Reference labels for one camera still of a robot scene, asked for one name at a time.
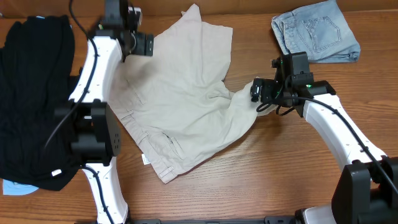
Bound beige khaki shorts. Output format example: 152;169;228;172
109;5;259;183

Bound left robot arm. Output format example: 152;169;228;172
54;0;154;223

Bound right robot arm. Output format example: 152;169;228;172
251;52;397;224

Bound folded light blue jeans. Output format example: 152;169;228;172
271;1;361;63

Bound black garment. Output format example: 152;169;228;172
1;16;78;191

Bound light blue garment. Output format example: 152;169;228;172
2;180;39;196

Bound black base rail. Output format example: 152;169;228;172
74;215;302;224

